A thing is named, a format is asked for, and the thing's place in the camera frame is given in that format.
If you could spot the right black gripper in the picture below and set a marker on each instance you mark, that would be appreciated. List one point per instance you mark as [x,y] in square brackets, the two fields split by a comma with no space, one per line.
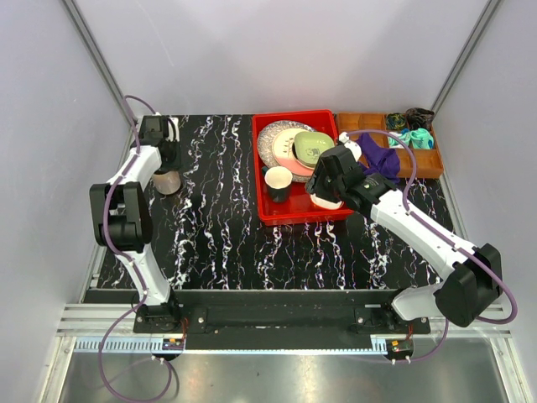
[315,185]

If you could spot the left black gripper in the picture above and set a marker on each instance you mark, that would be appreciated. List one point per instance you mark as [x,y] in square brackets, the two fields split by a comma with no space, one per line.
[176,164]

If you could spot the orange white square bowl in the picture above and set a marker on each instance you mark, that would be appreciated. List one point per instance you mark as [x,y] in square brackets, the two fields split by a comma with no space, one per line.
[325,203]

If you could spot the white square bowl insert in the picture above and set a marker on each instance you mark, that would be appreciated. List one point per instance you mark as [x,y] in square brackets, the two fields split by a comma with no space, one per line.
[325,202]

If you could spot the green panda square dish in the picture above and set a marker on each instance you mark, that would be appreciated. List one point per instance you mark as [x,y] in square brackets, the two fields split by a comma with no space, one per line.
[311,145]

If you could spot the iridescent pink cup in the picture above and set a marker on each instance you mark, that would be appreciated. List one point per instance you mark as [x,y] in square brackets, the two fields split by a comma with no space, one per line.
[167,183]

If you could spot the dark green mug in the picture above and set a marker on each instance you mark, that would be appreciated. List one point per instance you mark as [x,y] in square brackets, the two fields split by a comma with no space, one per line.
[278,181]

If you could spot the pink cream round plate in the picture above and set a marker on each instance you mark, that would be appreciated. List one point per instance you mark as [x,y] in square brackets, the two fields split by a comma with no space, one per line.
[282,148]

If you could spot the speckled grey large plate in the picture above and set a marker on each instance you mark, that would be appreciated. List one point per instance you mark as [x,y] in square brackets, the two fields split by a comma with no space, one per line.
[267,135]

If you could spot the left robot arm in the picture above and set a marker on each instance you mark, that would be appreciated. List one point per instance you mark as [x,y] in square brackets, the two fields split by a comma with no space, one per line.
[123,224]

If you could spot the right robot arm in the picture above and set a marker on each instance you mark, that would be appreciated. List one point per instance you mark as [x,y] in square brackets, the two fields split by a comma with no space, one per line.
[469,275]

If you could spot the red plastic bin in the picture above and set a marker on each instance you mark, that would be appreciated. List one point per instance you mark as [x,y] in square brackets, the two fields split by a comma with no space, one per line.
[298,208]

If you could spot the purple cloth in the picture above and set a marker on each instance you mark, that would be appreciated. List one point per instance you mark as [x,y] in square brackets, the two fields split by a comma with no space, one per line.
[379,160]

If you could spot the white mint sock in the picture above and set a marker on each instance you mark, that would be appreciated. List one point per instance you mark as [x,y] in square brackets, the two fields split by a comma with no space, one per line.
[398,140]

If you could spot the dark patterned sock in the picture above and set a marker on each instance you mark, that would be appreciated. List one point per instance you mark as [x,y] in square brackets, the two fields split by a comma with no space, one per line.
[395,121]

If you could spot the mint green sock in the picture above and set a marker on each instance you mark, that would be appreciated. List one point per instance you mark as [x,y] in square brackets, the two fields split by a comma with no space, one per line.
[421,138]

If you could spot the wooden compartment organizer tray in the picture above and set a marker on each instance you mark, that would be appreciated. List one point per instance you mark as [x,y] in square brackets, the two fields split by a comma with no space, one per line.
[429,164]

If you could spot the brown dark rolled sock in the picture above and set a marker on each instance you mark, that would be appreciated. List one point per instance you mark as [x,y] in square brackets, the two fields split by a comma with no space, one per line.
[417,117]

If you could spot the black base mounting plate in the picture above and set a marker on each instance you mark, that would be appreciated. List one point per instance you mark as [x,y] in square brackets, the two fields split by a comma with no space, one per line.
[277,320]

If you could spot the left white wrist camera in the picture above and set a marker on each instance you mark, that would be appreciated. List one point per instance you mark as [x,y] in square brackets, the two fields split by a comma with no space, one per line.
[173,127]

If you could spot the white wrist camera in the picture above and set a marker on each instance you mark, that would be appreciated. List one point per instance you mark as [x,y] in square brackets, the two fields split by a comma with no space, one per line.
[173,127]
[350,144]

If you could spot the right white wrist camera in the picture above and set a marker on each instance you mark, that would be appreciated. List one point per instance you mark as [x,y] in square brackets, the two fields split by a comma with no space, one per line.
[350,144]

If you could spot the aluminium frame rail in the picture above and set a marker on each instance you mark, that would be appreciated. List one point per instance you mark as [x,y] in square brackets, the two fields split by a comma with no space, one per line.
[88,39]

